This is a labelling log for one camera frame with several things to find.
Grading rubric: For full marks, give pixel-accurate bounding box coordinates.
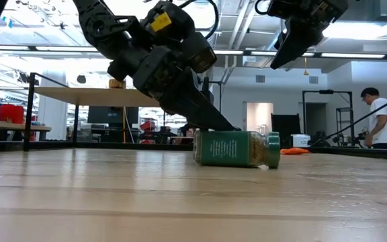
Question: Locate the red storage bin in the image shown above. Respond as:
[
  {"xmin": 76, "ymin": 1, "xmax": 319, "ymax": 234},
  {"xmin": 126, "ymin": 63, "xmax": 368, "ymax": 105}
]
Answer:
[{"xmin": 0, "ymin": 104, "xmax": 25, "ymax": 124}]

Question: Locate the small glass spice jar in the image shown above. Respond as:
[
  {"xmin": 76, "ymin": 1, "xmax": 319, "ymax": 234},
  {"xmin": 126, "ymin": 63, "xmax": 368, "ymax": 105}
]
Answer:
[{"xmin": 108, "ymin": 78, "xmax": 128, "ymax": 89}]

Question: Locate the white box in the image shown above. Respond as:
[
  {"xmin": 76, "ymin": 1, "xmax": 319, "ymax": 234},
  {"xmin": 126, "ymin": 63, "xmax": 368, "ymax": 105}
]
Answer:
[{"xmin": 290, "ymin": 133, "xmax": 312, "ymax": 148}]

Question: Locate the black monitor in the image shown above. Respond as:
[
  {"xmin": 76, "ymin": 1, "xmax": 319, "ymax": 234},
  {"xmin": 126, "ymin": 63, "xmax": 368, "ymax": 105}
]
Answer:
[{"xmin": 87, "ymin": 106, "xmax": 140, "ymax": 125}]

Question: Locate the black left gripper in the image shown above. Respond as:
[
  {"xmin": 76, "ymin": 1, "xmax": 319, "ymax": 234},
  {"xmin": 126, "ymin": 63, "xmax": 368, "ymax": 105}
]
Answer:
[{"xmin": 107, "ymin": 2, "xmax": 237, "ymax": 132}]

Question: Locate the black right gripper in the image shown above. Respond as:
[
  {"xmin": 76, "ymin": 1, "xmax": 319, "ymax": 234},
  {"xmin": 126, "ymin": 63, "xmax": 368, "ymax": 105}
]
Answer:
[{"xmin": 267, "ymin": 0, "xmax": 349, "ymax": 71}]

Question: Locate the black standing panel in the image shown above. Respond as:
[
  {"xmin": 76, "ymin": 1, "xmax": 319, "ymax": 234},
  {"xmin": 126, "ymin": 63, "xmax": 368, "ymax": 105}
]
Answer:
[{"xmin": 271, "ymin": 113, "xmax": 302, "ymax": 147}]

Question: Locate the wooden workbench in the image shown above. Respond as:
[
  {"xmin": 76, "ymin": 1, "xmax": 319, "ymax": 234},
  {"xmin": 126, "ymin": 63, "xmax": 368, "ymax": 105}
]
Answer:
[{"xmin": 0, "ymin": 120, "xmax": 52, "ymax": 142}]

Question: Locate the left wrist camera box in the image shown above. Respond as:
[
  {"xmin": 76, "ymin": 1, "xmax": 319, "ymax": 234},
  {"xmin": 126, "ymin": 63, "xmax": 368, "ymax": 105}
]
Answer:
[{"xmin": 179, "ymin": 32, "xmax": 218, "ymax": 74}]

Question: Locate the wooden shelf with black legs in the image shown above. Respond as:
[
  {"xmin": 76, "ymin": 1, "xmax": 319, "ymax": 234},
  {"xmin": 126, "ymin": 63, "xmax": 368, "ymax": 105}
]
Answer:
[{"xmin": 23, "ymin": 71, "xmax": 223, "ymax": 151}]

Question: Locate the green-lid spice jar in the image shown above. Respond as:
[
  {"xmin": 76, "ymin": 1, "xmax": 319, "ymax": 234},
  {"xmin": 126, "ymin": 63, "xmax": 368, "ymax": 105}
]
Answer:
[{"xmin": 193, "ymin": 130, "xmax": 282, "ymax": 170}]

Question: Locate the person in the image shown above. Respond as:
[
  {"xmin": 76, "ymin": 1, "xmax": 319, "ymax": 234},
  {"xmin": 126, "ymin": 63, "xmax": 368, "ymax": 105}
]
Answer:
[{"xmin": 360, "ymin": 87, "xmax": 387, "ymax": 151}]

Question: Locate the flat orange packet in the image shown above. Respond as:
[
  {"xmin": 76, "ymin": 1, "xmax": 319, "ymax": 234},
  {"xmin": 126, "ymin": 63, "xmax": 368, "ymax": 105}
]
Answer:
[{"xmin": 279, "ymin": 147, "xmax": 310, "ymax": 156}]

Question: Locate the ceiling light strip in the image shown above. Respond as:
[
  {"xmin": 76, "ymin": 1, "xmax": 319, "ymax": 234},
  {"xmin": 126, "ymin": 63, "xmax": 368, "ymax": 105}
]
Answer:
[{"xmin": 213, "ymin": 49, "xmax": 387, "ymax": 61}]

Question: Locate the yellow tag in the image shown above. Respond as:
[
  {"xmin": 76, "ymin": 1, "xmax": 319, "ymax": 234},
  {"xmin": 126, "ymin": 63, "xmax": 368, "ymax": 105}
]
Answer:
[{"xmin": 150, "ymin": 11, "xmax": 173, "ymax": 33}]

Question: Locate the black metal room frame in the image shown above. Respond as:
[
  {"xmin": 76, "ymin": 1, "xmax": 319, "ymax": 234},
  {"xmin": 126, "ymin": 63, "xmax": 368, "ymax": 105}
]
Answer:
[{"xmin": 301, "ymin": 89, "xmax": 354, "ymax": 147}]

